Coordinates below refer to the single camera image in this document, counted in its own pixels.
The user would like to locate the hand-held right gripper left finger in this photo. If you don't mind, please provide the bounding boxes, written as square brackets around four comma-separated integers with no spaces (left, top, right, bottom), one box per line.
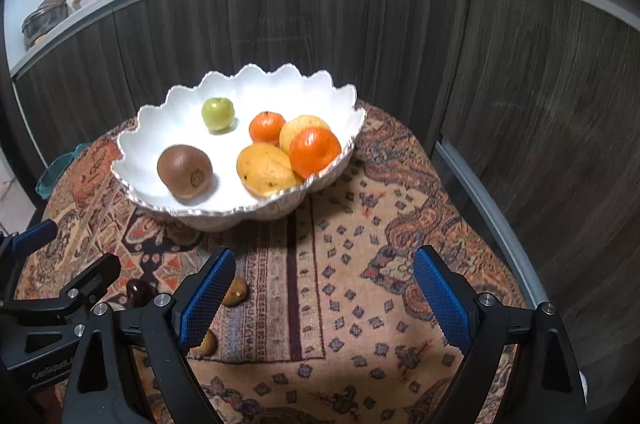
[62,246,237,424]

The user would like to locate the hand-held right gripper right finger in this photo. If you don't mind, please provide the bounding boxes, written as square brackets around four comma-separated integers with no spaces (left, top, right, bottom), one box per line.
[412,245,588,424]

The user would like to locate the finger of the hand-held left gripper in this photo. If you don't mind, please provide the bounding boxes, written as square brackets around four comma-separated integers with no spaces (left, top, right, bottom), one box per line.
[0,219,58,261]
[55,252,122,340]

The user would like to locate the small brown kiwi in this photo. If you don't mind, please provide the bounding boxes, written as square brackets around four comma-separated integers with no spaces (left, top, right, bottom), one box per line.
[192,330,218,359]
[222,276,248,307]

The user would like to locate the dark plum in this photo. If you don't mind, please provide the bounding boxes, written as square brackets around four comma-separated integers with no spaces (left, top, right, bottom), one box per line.
[125,280,153,309]

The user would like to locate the large brown kiwi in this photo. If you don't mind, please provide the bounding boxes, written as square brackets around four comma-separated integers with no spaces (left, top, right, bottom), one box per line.
[156,145,214,199]

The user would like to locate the yellow mango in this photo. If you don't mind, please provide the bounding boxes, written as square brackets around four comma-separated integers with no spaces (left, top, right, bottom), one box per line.
[236,143,304,197]

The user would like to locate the white scalloped bowl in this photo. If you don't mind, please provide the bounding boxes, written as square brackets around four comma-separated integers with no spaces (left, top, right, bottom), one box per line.
[111,64,368,233]

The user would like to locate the orange tangerine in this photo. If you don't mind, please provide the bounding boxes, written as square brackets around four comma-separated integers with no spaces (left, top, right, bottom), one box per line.
[248,111,287,145]
[289,127,342,179]

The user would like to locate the green apple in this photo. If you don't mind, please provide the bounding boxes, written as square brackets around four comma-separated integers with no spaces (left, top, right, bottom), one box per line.
[201,98,235,133]

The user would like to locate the yellow lemon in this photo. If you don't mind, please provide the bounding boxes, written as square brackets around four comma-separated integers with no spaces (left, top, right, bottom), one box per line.
[279,115,332,153]

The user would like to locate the bin with teal bag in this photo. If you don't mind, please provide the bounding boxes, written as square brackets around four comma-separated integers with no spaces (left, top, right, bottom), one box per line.
[35,143,91,199]

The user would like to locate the grey cabinet plinth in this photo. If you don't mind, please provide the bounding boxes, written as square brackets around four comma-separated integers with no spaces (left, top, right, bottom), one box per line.
[432,141,551,305]

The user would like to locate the patterned paisley tablecloth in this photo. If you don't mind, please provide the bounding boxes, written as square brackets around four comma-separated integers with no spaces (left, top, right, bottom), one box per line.
[15,98,531,424]

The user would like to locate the stack of metal pots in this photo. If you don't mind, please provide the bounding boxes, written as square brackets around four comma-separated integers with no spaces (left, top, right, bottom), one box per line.
[21,0,71,49]

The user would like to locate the dark wood kitchen cabinets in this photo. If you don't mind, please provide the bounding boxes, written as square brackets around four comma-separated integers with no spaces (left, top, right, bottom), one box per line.
[10,0,640,355]

